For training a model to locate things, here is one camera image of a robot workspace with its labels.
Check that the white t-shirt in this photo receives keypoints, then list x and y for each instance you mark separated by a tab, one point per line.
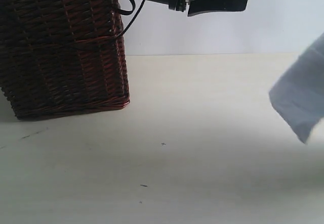
297	96

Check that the dark brown wicker basket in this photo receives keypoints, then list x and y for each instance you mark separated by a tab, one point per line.
62	57

